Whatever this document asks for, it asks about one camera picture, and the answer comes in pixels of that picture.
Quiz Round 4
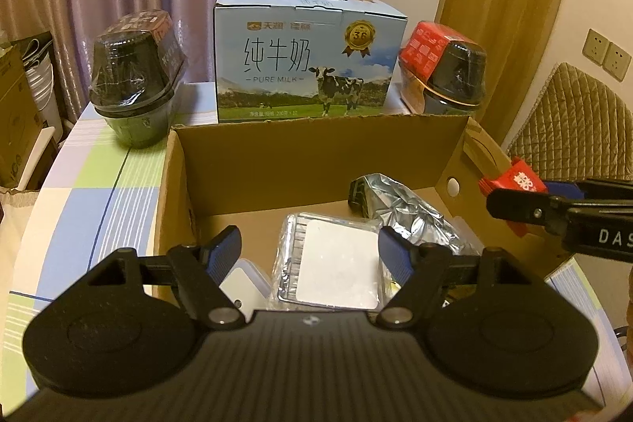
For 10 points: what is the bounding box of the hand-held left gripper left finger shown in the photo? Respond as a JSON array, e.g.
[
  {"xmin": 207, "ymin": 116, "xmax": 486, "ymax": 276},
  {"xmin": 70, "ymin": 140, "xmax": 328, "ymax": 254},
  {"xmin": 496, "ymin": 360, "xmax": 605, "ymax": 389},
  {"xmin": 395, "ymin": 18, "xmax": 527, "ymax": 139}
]
[{"xmin": 86, "ymin": 227, "xmax": 246, "ymax": 330}]

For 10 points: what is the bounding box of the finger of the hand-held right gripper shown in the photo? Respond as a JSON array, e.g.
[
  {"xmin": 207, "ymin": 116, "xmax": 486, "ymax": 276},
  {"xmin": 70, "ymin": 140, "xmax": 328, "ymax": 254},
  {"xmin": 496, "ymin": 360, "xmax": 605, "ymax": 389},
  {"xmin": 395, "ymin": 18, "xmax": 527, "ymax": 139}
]
[
  {"xmin": 486, "ymin": 189, "xmax": 570, "ymax": 228},
  {"xmin": 545, "ymin": 177, "xmax": 633, "ymax": 204}
]

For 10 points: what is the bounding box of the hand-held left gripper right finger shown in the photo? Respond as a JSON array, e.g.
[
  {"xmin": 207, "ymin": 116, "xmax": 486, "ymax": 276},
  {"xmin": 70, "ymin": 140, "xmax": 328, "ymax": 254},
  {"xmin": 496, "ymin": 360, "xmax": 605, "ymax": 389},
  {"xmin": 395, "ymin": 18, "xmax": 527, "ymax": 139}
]
[{"xmin": 377, "ymin": 227, "xmax": 545, "ymax": 327}]

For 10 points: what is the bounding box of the red candy packet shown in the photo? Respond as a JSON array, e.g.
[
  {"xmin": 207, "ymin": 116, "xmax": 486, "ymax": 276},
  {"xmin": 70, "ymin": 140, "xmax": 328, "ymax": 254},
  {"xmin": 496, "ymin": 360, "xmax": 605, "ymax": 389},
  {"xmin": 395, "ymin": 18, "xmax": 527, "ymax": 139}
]
[{"xmin": 477, "ymin": 157, "xmax": 550, "ymax": 238}]

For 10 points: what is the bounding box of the clear plastic box blue label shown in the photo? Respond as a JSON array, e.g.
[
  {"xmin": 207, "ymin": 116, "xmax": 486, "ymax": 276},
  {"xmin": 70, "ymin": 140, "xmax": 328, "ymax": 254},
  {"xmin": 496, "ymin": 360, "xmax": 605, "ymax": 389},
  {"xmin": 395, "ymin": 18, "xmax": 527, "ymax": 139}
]
[{"xmin": 219, "ymin": 258, "xmax": 271, "ymax": 310}]

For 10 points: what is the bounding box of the silver foil bag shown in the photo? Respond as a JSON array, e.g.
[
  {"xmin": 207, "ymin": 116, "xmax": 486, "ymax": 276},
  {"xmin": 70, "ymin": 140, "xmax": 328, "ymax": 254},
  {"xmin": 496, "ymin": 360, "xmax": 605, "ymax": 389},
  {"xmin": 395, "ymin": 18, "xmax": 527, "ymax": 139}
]
[{"xmin": 353, "ymin": 173, "xmax": 483, "ymax": 265}]

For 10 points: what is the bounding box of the clear plastic package white insert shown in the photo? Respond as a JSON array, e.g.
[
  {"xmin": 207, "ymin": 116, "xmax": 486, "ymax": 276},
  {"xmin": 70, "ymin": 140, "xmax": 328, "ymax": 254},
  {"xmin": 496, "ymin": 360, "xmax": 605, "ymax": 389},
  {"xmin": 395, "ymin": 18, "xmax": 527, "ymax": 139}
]
[{"xmin": 269, "ymin": 212, "xmax": 392, "ymax": 310}]

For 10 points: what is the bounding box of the plaid cloth covered desktop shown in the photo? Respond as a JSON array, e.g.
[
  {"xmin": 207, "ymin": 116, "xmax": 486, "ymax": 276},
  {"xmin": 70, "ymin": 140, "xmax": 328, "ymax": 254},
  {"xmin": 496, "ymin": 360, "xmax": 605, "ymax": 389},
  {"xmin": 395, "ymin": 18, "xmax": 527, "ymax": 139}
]
[{"xmin": 0, "ymin": 82, "xmax": 625, "ymax": 408}]

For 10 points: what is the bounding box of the quilted cushion chair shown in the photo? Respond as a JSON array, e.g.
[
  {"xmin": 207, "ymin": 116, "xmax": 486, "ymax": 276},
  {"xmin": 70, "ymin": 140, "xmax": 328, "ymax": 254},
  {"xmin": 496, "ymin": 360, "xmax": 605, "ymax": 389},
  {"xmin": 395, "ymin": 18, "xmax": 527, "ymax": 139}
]
[{"xmin": 507, "ymin": 62, "xmax": 633, "ymax": 186}]

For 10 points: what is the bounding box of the red black wrapped instant bowl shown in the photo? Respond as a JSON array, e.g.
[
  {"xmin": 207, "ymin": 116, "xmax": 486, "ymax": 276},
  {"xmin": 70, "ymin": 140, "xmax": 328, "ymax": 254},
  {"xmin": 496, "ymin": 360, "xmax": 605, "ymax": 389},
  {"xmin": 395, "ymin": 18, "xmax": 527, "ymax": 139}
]
[{"xmin": 398, "ymin": 21, "xmax": 488, "ymax": 116}]

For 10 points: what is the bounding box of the dark wrapped instant bowl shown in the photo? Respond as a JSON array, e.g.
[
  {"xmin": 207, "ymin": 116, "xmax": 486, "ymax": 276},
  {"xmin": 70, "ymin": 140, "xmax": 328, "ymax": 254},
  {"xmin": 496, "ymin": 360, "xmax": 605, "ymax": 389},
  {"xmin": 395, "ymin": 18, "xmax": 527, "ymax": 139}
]
[{"xmin": 90, "ymin": 10, "xmax": 190, "ymax": 150}]

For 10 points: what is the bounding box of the blue milk carton box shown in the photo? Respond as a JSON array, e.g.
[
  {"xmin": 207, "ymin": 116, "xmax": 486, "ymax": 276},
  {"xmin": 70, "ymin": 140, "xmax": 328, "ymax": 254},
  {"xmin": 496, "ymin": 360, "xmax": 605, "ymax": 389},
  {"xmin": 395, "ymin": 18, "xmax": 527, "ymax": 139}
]
[{"xmin": 214, "ymin": 0, "xmax": 409, "ymax": 124}]

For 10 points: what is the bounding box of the beige embroidered tablecloth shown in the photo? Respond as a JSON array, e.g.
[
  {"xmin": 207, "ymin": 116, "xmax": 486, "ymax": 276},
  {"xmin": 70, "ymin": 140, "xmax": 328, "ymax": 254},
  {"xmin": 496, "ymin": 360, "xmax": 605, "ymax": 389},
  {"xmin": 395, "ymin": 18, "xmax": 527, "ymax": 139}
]
[{"xmin": 0, "ymin": 187, "xmax": 61, "ymax": 304}]

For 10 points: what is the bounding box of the brown cardboard storage box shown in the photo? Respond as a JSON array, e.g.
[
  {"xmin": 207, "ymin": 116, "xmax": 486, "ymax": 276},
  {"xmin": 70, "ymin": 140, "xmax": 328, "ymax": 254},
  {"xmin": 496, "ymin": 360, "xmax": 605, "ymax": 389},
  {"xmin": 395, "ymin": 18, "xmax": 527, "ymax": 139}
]
[{"xmin": 0, "ymin": 36, "xmax": 65, "ymax": 191}]

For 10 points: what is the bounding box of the white plastic bucket stack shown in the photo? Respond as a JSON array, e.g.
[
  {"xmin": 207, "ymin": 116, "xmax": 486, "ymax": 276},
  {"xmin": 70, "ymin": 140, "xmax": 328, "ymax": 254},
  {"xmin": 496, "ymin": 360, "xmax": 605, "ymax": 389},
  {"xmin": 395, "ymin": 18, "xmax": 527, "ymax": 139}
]
[{"xmin": 25, "ymin": 39, "xmax": 66, "ymax": 132}]

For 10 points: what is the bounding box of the beige wall socket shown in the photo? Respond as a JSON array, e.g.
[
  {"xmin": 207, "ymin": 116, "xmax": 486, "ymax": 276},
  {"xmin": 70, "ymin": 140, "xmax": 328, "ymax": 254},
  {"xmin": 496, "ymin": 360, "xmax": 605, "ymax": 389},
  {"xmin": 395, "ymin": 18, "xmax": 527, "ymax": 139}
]
[
  {"xmin": 604, "ymin": 40, "xmax": 632, "ymax": 81},
  {"xmin": 581, "ymin": 28, "xmax": 610, "ymax": 67}
]

